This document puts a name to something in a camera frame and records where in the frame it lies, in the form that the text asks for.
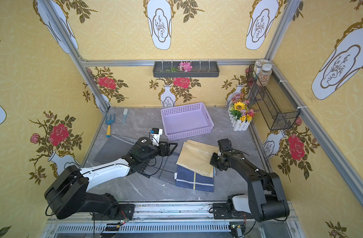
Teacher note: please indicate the light blue small brush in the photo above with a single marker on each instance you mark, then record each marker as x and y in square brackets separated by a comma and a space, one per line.
[125, 115]

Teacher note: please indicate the aluminium mounting rail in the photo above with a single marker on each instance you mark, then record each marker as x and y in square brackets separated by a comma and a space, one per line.
[172, 218]

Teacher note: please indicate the grey checked pillowcase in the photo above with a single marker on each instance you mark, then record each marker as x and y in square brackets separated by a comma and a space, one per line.
[163, 168]

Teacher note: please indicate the sunflower bouquet white fence pot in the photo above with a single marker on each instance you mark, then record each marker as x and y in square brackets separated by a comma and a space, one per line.
[240, 113]

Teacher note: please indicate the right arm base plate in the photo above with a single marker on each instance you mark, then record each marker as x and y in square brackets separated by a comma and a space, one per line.
[222, 211]

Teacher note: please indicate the yellow pillowcase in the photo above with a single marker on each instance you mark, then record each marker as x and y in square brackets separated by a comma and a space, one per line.
[196, 156]

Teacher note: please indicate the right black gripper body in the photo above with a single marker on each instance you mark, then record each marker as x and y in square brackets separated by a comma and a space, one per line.
[216, 159]

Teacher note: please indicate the plain grey folded pillowcase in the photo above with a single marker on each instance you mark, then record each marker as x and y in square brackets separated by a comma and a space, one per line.
[116, 147]

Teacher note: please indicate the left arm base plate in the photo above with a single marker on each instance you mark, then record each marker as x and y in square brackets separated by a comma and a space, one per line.
[124, 211]

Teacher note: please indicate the navy blue striped pillowcase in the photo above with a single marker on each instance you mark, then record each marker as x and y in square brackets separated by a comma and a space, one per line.
[188, 179]

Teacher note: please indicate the black wire mesh wall basket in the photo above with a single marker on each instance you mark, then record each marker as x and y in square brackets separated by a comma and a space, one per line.
[276, 105]

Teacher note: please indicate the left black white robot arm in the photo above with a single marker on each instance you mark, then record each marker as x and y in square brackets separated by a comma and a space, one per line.
[69, 193]

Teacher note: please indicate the glass jar white lid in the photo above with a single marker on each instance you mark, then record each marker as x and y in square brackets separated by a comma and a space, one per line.
[264, 75]

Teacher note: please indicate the purple plastic basket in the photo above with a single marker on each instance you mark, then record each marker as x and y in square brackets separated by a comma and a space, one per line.
[186, 121]

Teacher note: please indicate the black grid pillowcase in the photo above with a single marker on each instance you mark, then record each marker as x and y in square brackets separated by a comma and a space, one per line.
[138, 167]

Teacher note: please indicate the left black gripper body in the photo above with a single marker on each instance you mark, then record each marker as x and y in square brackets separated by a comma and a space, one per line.
[163, 148]

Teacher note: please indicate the pink artificial flower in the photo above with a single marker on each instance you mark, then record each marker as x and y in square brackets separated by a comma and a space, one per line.
[185, 66]

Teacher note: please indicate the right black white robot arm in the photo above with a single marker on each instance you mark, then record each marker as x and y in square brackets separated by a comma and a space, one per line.
[266, 199]

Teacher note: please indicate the blue yellow garden fork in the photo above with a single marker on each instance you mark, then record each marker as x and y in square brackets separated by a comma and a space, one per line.
[109, 119]

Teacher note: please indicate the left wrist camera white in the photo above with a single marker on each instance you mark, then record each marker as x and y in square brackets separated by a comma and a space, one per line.
[155, 134]

